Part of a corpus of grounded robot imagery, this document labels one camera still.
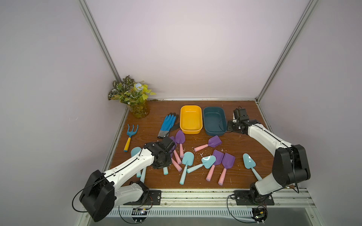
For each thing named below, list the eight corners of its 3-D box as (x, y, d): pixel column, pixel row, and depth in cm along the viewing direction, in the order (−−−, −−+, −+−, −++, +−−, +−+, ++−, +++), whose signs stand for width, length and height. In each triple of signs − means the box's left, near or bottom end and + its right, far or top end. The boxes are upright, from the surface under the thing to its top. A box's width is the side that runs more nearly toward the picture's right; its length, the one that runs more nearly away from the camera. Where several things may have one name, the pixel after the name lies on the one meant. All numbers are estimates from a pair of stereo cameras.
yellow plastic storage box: (180, 134, 101) (179, 130, 96) (180, 110, 117) (180, 104, 112) (202, 134, 101) (203, 130, 96) (200, 110, 117) (201, 104, 112)
